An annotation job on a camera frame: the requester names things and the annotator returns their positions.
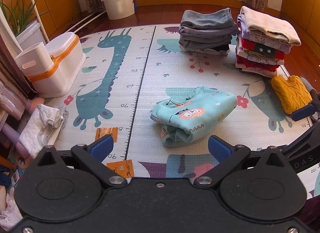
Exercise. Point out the white lace cloth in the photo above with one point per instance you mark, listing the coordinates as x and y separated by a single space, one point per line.
10 213

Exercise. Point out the stack of grey folded clothes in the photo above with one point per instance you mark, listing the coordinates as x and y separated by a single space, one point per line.
207 35

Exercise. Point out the white planter box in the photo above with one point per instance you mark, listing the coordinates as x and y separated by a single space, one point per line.
30 35

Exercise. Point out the animal print play mat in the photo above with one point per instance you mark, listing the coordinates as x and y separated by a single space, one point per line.
150 85

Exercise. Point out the orange card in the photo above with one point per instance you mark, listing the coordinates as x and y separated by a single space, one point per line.
122 169
105 132

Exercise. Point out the white quilted folded clothes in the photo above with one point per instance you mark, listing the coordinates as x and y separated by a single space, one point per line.
37 130

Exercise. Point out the teal lion print sweatshirt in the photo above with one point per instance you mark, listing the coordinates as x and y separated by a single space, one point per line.
200 112

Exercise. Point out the white potty with orange trim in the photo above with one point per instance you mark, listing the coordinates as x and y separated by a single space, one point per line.
67 67

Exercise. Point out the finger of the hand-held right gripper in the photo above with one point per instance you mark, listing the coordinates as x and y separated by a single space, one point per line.
302 112

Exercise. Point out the white metal rack tube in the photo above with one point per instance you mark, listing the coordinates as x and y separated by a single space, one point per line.
37 10

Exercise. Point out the brown curtain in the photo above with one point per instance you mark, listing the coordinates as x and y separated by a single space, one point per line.
12 67

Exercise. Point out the dark blue cloth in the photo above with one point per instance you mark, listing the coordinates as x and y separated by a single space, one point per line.
5 175

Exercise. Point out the white floor pipe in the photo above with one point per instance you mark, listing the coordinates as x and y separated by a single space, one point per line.
85 21

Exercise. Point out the lavender pole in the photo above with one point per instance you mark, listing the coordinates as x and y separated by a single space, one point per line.
12 135

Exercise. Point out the grey rolled cloth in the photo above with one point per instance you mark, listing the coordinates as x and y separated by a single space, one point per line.
307 86

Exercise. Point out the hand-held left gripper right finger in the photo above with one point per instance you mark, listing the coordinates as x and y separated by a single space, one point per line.
219 147

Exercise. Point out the white plastic bucket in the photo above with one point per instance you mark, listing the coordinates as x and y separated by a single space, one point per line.
117 2

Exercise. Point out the stack of colourful folded clothes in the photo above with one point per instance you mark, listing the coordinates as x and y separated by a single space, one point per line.
262 47

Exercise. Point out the green potted plant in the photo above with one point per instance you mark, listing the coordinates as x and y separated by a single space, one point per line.
20 15

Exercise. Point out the pink round base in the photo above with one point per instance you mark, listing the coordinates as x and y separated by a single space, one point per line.
36 104

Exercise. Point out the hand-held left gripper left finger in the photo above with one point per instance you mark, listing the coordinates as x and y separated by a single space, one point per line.
102 145

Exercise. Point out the yellow knit sweater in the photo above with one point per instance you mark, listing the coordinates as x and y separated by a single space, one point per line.
290 92

